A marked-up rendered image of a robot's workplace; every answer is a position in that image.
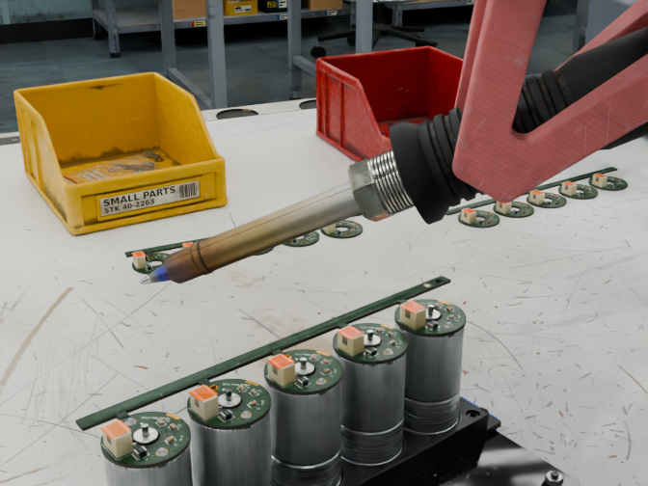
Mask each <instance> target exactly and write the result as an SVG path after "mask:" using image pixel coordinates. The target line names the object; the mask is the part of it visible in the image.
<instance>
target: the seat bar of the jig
mask: <svg viewBox="0 0 648 486"><path fill-rule="evenodd" d="M487 424H488V414H487V413H486V412H484V411H482V410H481V409H479V408H477V407H476V406H474V405H472V404H471V403H470V402H468V401H467V400H465V399H463V398H461V397H460V403H459V416H458V423H457V425H456V426H455V427H454V428H453V429H451V430H449V431H447V432H445V433H443V434H438V435H419V434H414V433H411V432H408V431H406V430H403V447H402V453H401V454H400V455H399V456H398V457H397V458H396V459H395V460H393V461H392V462H390V463H388V464H385V465H381V466H374V467H365V466H358V465H354V464H350V463H348V462H346V461H344V460H342V459H341V483H340V485H339V486H399V485H401V484H403V483H404V482H406V481H408V480H410V479H412V478H413V477H415V476H417V475H419V474H421V473H423V472H425V471H427V470H429V469H430V468H432V467H434V466H436V465H438V464H439V463H441V462H443V461H444V460H446V459H447V458H449V457H451V456H453V455H455V454H456V453H458V452H460V451H462V450H463V449H465V448H467V447H469V446H471V445H473V444H475V443H477V442H479V441H480V440H482V439H484V438H486V436H487Z"/></svg>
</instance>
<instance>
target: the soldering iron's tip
mask: <svg viewBox="0 0 648 486"><path fill-rule="evenodd" d="M166 281H171V279H170V278H169V276H168V274H167V272H166V269H165V263H164V264H163V265H161V266H160V267H159V268H157V269H156V270H154V271H153V272H151V273H150V274H149V275H147V276H146V277H144V278H143V279H141V280H140V283H141V284H154V283H160V282H166Z"/></svg>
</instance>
